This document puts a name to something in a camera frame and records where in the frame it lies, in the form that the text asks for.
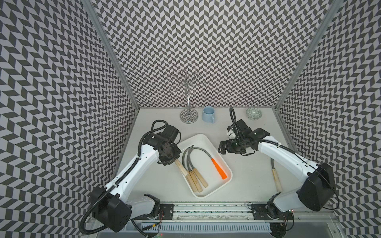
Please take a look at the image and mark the white rectangular storage tray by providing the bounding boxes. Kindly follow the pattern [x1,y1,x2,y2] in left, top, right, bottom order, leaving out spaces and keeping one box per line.
[178,134,233,199]

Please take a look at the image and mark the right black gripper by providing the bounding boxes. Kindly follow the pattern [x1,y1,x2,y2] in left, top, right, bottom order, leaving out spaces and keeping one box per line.
[217,136,247,155]

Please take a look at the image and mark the light blue mug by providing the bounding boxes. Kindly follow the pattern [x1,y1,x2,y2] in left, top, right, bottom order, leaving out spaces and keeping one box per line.
[202,106,215,124]

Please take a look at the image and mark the green patterned small bowl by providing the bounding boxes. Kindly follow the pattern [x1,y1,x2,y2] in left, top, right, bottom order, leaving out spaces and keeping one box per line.
[246,107,263,121]

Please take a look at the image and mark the orange handle sickle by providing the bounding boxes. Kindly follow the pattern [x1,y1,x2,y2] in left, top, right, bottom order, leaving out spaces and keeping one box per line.
[194,147,227,180]

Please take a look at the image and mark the blue blade wooden sickle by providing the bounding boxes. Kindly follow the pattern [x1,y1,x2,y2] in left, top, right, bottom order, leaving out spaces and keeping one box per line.
[175,159,189,177]

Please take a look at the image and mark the chrome mug tree stand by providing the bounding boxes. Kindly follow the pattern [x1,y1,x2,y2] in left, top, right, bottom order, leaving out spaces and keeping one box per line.
[167,69,203,124]

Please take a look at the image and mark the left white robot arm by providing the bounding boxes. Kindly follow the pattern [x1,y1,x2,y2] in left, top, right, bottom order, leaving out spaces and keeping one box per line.
[79,121,181,235]

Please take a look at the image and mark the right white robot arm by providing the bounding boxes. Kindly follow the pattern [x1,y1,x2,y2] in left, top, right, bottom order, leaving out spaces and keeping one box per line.
[218,120,337,220]

